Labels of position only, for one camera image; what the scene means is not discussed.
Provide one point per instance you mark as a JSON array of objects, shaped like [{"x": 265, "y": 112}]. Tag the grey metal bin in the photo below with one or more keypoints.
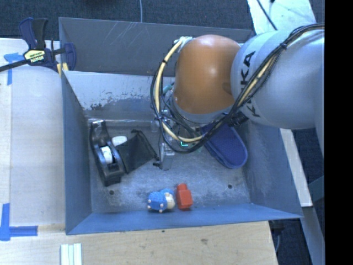
[{"x": 193, "y": 181}]

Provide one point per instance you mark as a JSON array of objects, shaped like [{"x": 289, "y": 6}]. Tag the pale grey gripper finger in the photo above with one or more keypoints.
[
  {"x": 155, "y": 126},
  {"x": 167, "y": 157}
]

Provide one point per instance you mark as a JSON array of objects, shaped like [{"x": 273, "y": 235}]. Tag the black tape dispenser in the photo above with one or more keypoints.
[{"x": 106, "y": 172}]

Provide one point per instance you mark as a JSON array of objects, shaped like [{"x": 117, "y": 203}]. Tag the red toy block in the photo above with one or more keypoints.
[{"x": 184, "y": 199}]

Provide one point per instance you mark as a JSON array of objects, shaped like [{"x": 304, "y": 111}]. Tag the pale wood board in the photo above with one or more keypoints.
[{"x": 36, "y": 148}]

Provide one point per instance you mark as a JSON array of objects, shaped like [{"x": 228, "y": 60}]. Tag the blue toy animal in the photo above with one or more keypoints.
[{"x": 158, "y": 201}]

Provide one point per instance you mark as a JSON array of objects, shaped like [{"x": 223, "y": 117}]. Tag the small white oval piece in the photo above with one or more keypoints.
[{"x": 119, "y": 140}]

